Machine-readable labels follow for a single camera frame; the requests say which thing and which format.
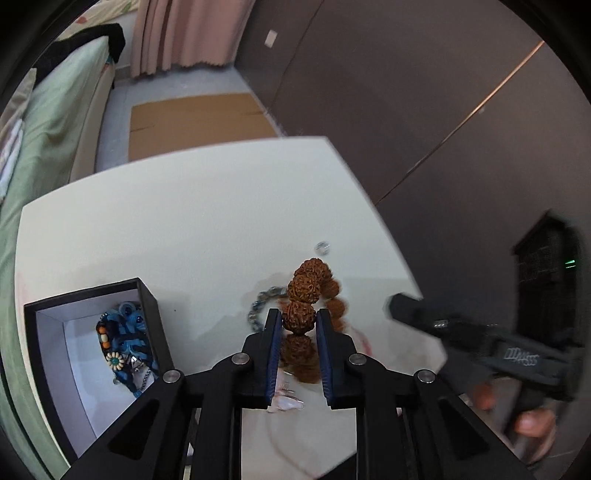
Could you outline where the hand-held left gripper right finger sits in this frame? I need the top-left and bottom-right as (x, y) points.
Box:
(316, 308), (536, 480)

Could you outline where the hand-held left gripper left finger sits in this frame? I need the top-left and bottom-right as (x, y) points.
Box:
(60, 308), (283, 480)

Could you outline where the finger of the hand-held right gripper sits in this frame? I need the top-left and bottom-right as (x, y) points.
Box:
(389, 292), (452, 343)

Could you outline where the brown seed bead bracelet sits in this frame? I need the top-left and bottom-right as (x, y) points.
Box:
(277, 257), (348, 386)

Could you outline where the black jewelry box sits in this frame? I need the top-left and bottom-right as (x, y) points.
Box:
(23, 277), (176, 462)

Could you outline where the person's right hand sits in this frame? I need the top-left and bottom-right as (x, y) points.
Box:
(471, 376), (560, 463)

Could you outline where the white low table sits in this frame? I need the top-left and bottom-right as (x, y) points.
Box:
(14, 135), (424, 480)

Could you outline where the flat cardboard sheet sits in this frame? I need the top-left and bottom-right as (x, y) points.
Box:
(128, 92), (280, 162)

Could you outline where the bed with green sheet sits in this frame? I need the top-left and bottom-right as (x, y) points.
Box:
(0, 37), (116, 480)

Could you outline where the pink curtain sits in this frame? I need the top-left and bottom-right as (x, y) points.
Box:
(130, 0), (257, 78)

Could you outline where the black cloth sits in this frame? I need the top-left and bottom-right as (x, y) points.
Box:
(60, 22), (126, 65)

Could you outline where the printed window seat cushion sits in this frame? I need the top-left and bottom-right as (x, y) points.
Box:
(60, 0), (139, 42)

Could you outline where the grey glass bead bracelet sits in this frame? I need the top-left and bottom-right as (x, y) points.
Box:
(247, 286), (289, 330)

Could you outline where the clear pink crystal bracelet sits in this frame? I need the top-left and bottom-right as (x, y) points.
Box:
(268, 369), (306, 414)

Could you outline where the silver chain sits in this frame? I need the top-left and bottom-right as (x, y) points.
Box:
(129, 355), (161, 394)

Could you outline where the blue braided cord necklace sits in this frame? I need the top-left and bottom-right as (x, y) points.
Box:
(99, 301), (160, 400)

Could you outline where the multicolour bead string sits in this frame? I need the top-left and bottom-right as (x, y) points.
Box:
(95, 318), (112, 354)

